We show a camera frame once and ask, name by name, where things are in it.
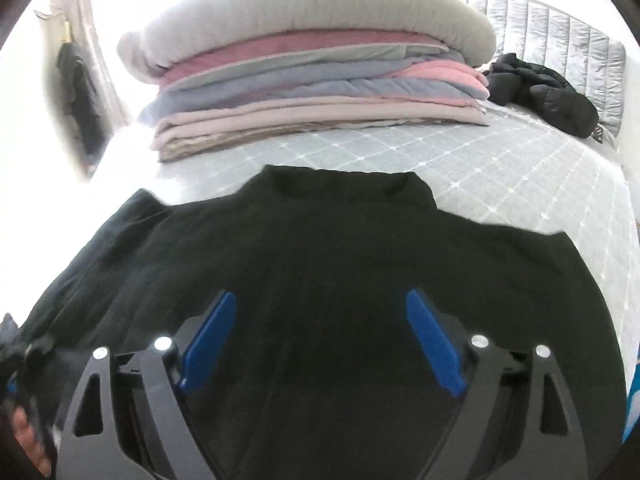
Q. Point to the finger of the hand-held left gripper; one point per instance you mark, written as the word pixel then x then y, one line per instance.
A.
pixel 11 385

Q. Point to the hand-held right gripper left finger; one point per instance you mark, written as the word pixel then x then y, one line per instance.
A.
pixel 207 340

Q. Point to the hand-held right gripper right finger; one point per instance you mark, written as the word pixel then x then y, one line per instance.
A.
pixel 432 340

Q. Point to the black sweater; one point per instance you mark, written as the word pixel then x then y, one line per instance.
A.
pixel 325 240

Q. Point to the dark hanging clothes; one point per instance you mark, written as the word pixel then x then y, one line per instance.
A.
pixel 80 100

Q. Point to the person's left hand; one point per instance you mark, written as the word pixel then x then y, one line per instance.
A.
pixel 31 435

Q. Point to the bed with grey checked sheet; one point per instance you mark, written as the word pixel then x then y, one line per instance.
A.
pixel 500 180

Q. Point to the cyan plastic object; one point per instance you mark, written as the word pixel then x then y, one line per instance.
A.
pixel 634 402

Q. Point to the black puffer jacket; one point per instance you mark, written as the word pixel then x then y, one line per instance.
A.
pixel 550 100

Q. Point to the blue-grey and pink duvet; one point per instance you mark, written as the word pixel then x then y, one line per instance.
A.
pixel 310 85

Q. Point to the pink and grey duvet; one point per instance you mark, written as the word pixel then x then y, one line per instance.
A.
pixel 300 52

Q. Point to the grey quilted headboard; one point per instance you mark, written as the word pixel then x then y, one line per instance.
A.
pixel 550 30

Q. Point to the thick grey folded blanket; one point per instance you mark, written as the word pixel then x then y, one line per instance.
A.
pixel 310 5

